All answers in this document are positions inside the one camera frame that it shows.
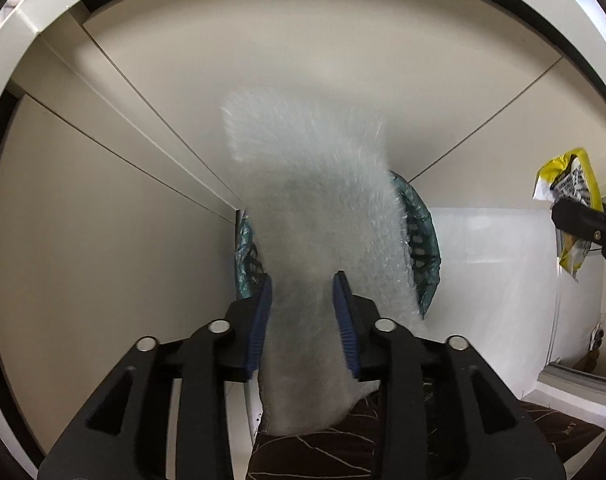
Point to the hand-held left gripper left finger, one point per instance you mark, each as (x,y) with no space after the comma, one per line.
(262,320)

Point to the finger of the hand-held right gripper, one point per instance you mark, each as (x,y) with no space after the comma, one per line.
(580,220)

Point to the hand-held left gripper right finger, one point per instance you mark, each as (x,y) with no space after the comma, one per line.
(342,320)

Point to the yellow snack wrapper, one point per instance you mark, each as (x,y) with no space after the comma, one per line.
(568,175)

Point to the clear bubble wrap sheet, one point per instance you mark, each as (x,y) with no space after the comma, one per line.
(308,210)

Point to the metal floor rail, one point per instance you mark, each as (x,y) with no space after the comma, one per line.
(578,375)

